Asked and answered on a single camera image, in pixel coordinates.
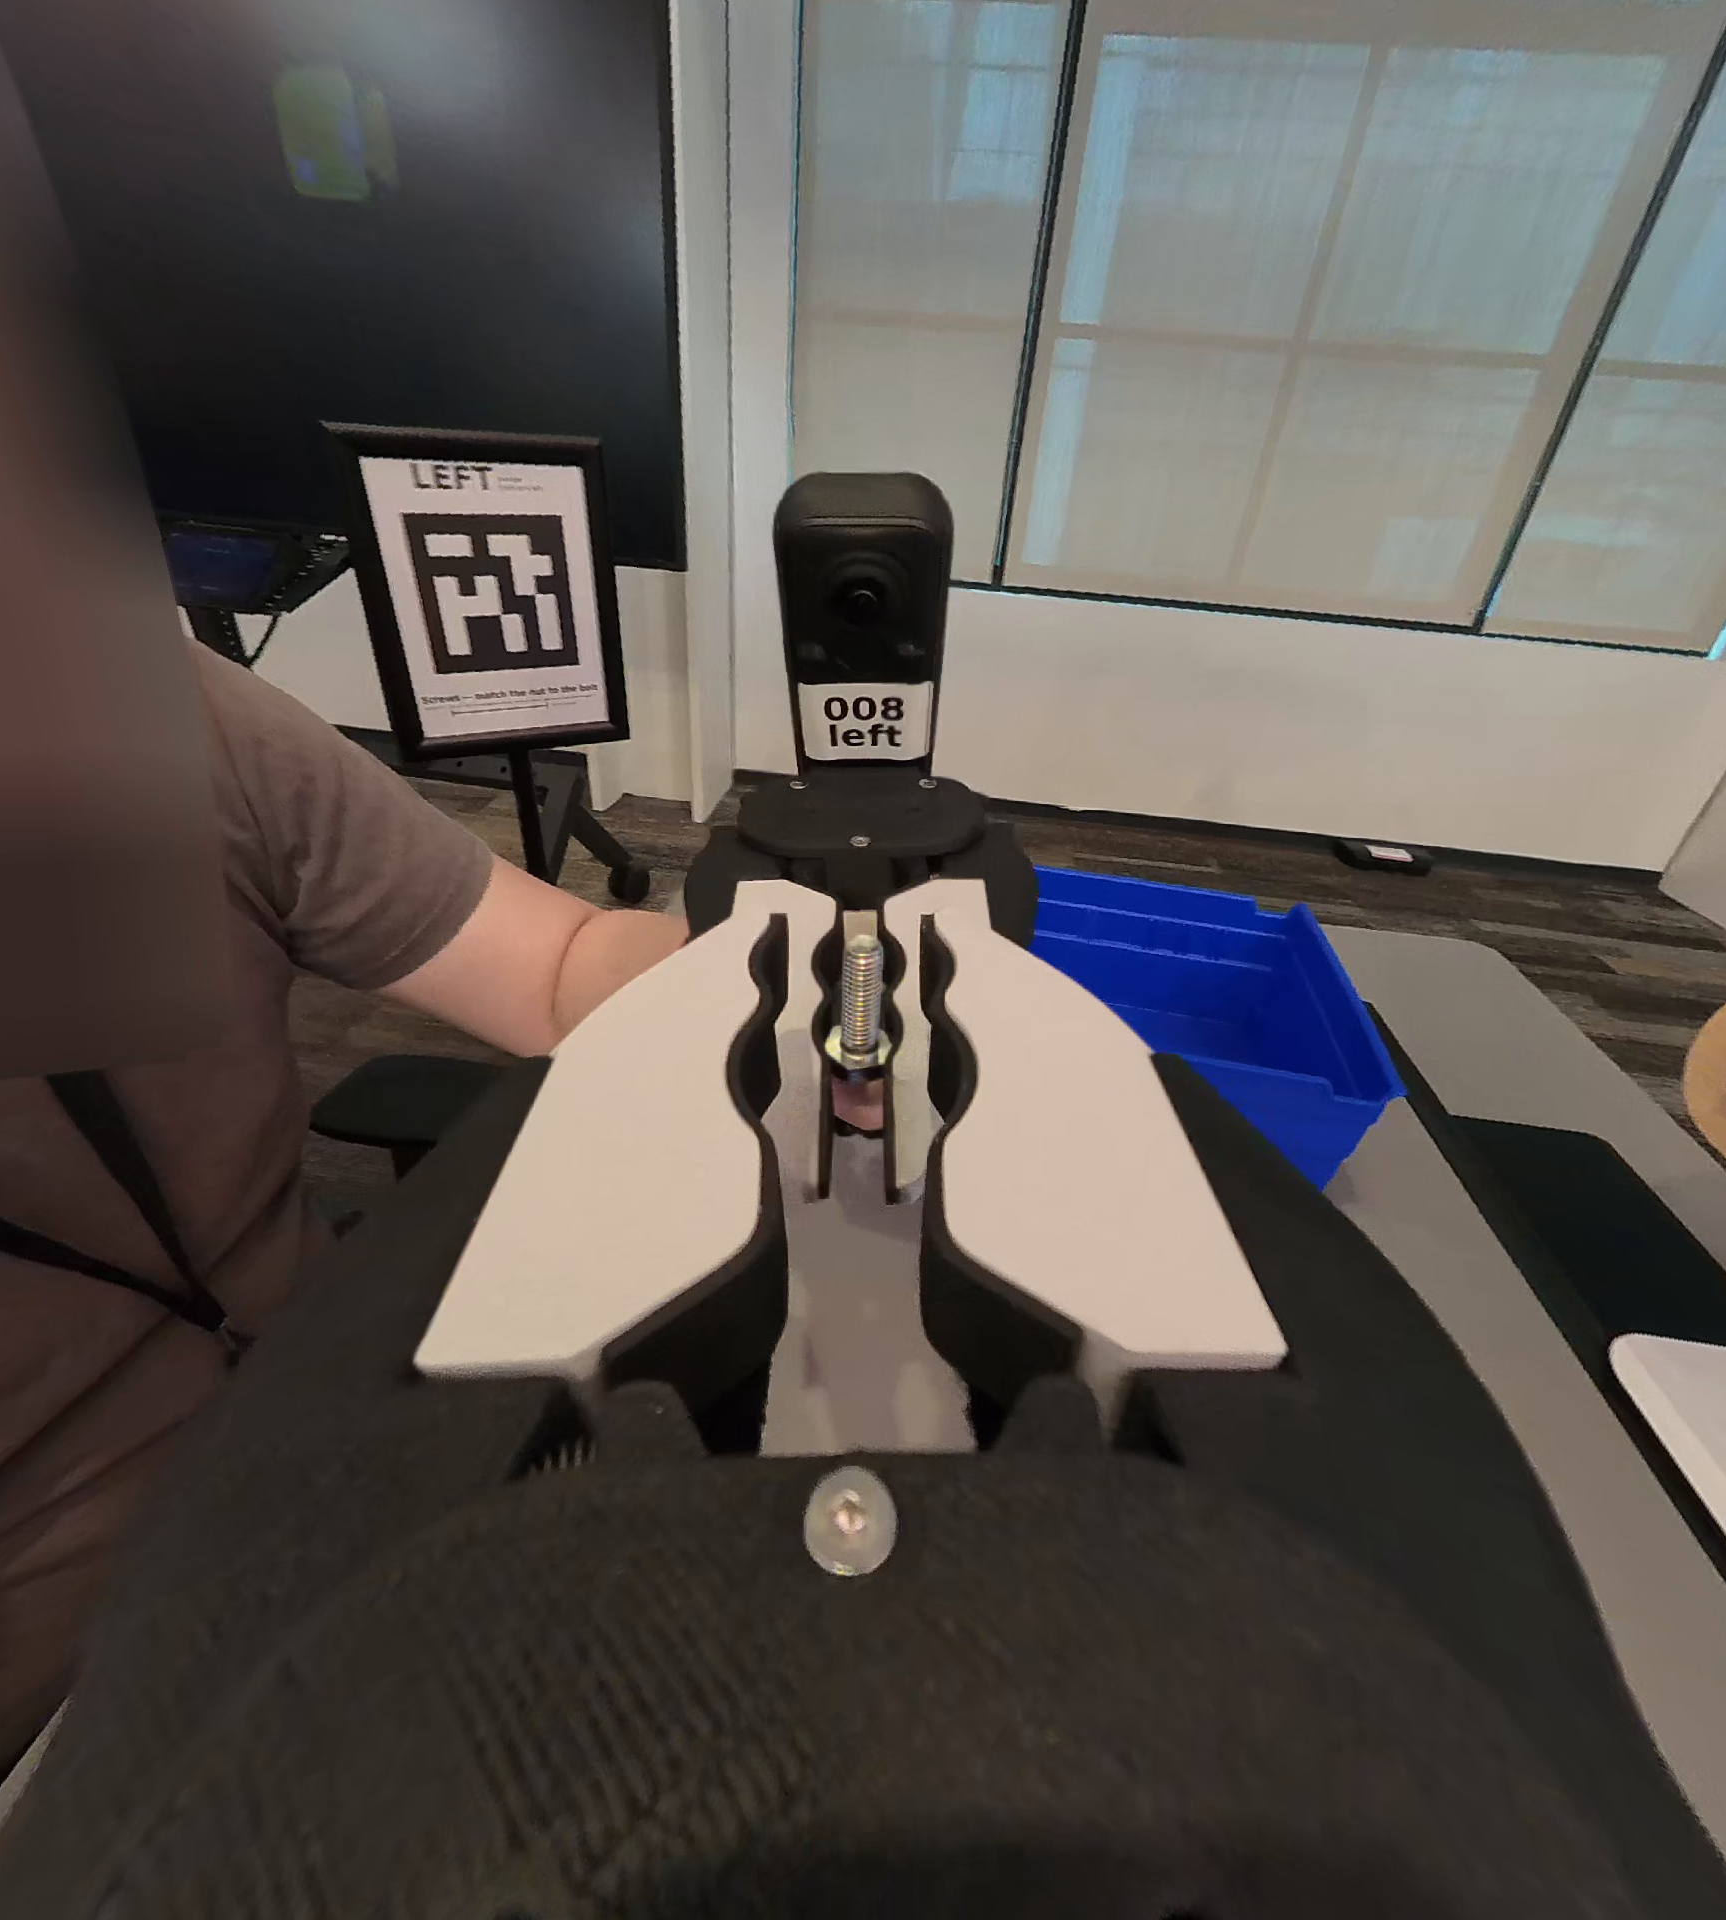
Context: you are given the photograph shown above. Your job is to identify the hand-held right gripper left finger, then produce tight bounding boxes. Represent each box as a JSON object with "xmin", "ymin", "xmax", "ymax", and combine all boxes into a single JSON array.
[{"xmin": 412, "ymin": 912, "xmax": 793, "ymax": 1405}]

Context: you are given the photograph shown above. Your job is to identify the black framed marker sign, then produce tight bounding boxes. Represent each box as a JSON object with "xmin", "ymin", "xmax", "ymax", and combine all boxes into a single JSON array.
[{"xmin": 320, "ymin": 419, "xmax": 633, "ymax": 758}]

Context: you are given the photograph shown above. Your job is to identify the short thick steel bolt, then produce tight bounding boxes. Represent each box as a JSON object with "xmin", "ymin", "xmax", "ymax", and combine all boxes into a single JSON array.
[{"xmin": 817, "ymin": 926, "xmax": 898, "ymax": 1079}]

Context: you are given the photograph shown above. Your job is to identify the black flat pad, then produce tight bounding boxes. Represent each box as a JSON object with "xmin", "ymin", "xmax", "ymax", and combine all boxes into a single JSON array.
[{"xmin": 1443, "ymin": 1111, "xmax": 1726, "ymax": 1362}]

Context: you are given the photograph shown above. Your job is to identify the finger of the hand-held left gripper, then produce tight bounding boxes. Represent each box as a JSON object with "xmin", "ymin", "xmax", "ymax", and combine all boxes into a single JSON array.
[
  {"xmin": 874, "ymin": 876, "xmax": 1027, "ymax": 1206},
  {"xmin": 693, "ymin": 881, "xmax": 848, "ymax": 1202}
]

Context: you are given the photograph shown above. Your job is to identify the black lanyard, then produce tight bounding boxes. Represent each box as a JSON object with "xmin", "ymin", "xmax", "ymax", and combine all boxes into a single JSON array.
[{"xmin": 0, "ymin": 1068, "xmax": 248, "ymax": 1364}]

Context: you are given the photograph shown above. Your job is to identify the black wheeled sign stand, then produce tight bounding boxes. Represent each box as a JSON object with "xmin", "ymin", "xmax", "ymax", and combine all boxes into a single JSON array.
[{"xmin": 398, "ymin": 742, "xmax": 654, "ymax": 905}]

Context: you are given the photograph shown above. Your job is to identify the white framed glass partition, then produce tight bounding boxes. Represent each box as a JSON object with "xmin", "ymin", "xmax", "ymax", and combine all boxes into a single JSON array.
[{"xmin": 787, "ymin": 0, "xmax": 1726, "ymax": 665}]

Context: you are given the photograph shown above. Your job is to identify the black cart with monitor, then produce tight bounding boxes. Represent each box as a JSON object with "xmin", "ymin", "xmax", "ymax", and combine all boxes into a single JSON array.
[{"xmin": 158, "ymin": 516, "xmax": 355, "ymax": 665}]

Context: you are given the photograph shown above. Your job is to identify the large black wall display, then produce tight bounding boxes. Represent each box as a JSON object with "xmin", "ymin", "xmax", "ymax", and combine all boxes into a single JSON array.
[{"xmin": 0, "ymin": 0, "xmax": 689, "ymax": 574}]

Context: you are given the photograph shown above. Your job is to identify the blue plastic bin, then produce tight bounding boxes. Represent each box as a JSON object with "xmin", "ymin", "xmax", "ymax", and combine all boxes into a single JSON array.
[{"xmin": 1020, "ymin": 864, "xmax": 1411, "ymax": 1195}]

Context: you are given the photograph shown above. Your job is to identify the black desk chair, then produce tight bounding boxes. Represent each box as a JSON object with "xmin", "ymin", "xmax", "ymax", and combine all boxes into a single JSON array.
[{"xmin": 308, "ymin": 1049, "xmax": 553, "ymax": 1190}]

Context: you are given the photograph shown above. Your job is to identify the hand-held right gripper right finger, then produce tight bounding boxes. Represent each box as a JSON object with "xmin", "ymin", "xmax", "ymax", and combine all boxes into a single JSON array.
[{"xmin": 917, "ymin": 907, "xmax": 1289, "ymax": 1405}]

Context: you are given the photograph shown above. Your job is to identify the person's grey shirt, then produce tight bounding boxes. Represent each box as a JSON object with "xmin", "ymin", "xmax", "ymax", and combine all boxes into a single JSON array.
[{"xmin": 0, "ymin": 641, "xmax": 500, "ymax": 1817}]

